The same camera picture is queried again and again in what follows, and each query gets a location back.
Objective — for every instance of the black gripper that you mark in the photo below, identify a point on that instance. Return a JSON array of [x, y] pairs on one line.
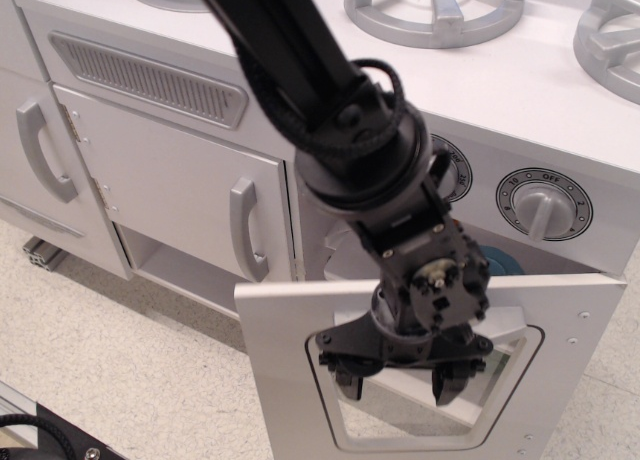
[[449, 376]]

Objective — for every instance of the white oven door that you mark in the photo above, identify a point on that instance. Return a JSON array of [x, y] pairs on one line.
[[565, 317]]

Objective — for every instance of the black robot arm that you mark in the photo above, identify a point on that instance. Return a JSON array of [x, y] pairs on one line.
[[364, 155]]

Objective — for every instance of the blue plate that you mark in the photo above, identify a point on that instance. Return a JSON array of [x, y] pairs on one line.
[[500, 262]]

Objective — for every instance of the grey middle stove knob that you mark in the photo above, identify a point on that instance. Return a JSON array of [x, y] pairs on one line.
[[458, 177]]

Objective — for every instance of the grey stove knob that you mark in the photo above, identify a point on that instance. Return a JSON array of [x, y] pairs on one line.
[[543, 204], [458, 177]]

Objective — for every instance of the grey right stove knob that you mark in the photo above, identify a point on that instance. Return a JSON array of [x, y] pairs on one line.
[[543, 204]]

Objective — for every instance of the white cabinet door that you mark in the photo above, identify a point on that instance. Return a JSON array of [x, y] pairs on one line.
[[167, 192]]

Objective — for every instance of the grey left burner grate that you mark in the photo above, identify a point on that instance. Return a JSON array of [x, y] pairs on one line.
[[435, 24]]

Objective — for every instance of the grey burner grate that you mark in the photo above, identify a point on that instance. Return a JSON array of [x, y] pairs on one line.
[[602, 55], [435, 24]]

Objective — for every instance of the white toy kitchen unit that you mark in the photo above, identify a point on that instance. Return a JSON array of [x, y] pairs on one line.
[[158, 373]]

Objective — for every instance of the grey right burner grate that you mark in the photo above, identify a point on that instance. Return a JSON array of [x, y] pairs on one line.
[[602, 55]]

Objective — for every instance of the white left cupboard door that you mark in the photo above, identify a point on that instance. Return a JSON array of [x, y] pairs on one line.
[[80, 227]]

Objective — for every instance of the grey vent grille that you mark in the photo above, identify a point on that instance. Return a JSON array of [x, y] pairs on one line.
[[154, 82]]

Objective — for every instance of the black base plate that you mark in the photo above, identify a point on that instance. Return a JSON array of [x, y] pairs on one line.
[[49, 436]]

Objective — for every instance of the aluminium frame rail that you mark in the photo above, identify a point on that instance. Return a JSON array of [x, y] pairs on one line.
[[43, 254]]

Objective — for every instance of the grey left cupboard handle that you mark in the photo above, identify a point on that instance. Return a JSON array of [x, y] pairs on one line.
[[30, 121]]

